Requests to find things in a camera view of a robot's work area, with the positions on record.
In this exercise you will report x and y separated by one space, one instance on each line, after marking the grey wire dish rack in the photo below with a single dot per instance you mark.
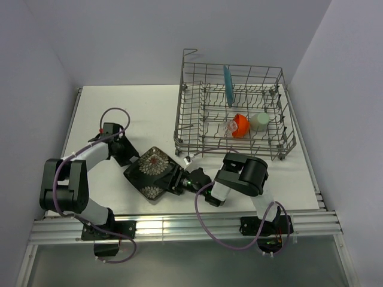
202 107

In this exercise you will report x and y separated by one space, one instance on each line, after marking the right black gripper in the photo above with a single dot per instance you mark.
169 182

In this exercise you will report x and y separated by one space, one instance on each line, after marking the light green cup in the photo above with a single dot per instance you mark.
259 122

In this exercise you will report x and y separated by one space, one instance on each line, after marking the clear drinking glass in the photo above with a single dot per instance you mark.
228 129

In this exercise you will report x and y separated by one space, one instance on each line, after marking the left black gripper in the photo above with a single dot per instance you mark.
130 153

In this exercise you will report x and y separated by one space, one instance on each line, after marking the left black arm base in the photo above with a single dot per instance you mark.
107 245

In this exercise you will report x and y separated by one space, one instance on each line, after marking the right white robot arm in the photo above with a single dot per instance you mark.
247 175

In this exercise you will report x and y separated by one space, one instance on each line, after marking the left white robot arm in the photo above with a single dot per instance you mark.
65 185

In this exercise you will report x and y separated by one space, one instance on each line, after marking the orange plastic bowl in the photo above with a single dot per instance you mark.
243 126

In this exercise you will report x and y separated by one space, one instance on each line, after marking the teal scalloped plate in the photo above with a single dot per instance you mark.
228 86

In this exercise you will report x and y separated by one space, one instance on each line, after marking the aluminium mounting rail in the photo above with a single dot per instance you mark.
160 228

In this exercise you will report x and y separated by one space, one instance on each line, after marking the black floral square plate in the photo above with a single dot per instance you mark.
152 165

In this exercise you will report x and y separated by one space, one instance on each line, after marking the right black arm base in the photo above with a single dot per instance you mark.
250 225

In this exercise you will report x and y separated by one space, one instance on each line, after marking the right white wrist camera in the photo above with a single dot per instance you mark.
189 161

